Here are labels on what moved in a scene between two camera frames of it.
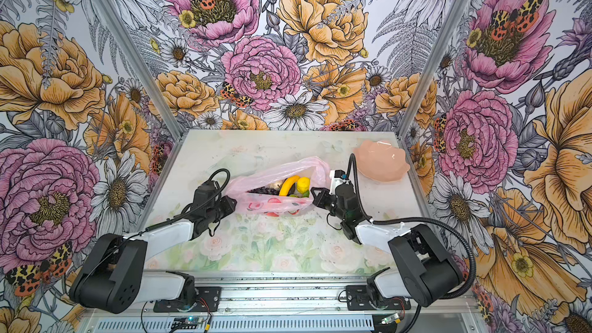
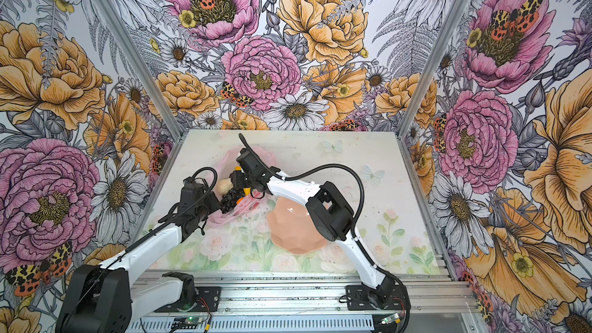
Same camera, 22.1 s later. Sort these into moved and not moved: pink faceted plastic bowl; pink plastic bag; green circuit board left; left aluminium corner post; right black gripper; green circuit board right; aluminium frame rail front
Moved: pink faceted plastic bowl; pink plastic bag; right black gripper
Not moved: green circuit board right; green circuit board left; left aluminium corner post; aluminium frame rail front
